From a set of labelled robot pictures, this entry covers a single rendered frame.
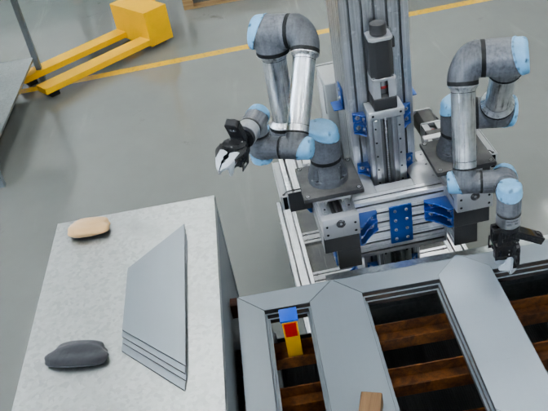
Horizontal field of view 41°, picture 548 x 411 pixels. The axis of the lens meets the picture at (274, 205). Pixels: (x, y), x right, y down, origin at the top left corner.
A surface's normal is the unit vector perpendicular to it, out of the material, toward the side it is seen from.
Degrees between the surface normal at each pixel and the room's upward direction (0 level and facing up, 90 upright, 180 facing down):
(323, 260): 0
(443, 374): 0
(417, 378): 0
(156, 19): 90
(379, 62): 90
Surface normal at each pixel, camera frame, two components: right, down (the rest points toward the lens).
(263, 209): -0.15, -0.80
